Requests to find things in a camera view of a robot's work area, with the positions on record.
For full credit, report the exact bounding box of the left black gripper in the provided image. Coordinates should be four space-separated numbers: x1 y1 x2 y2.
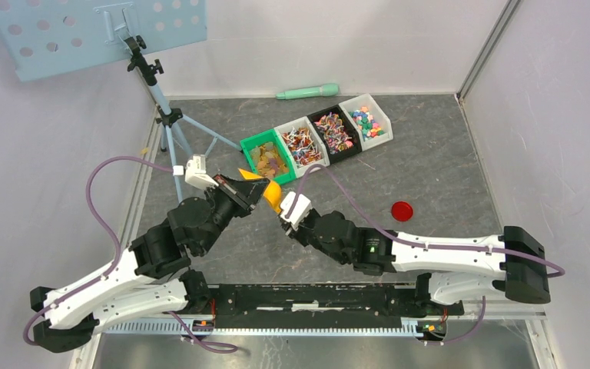
197 172 270 255

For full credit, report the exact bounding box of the yellow plastic scoop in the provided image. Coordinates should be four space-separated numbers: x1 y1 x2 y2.
238 168 282 214

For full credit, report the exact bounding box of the red jar lid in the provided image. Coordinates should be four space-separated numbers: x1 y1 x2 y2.
390 201 414 222

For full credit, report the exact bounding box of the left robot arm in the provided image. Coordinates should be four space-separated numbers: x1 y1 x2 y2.
25 175 272 353

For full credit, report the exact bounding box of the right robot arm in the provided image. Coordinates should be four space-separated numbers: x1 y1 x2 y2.
280 209 551 314

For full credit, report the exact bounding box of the green candy bin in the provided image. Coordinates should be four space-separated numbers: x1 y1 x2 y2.
240 129 296 185

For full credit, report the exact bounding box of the white lollipop bin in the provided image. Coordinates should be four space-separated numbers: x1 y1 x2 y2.
274 117 330 178

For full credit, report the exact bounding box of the black lollipop bin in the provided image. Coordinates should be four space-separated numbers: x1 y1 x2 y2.
307 105 362 165

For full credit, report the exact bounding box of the white candy bin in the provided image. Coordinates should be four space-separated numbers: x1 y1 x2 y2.
340 94 393 151

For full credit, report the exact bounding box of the light blue music stand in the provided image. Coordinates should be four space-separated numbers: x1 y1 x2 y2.
0 0 243 204

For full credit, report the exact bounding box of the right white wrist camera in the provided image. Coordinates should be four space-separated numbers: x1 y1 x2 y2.
280 191 313 227

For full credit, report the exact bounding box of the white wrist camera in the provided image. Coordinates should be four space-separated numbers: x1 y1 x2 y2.
172 155 218 191
280 191 313 227

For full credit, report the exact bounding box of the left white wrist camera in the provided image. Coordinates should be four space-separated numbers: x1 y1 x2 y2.
172 155 218 191

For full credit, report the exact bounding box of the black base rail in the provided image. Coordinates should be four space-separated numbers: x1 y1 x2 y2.
183 283 465 331

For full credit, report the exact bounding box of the mint green cylindrical handle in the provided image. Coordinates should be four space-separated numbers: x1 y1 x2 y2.
275 83 340 100

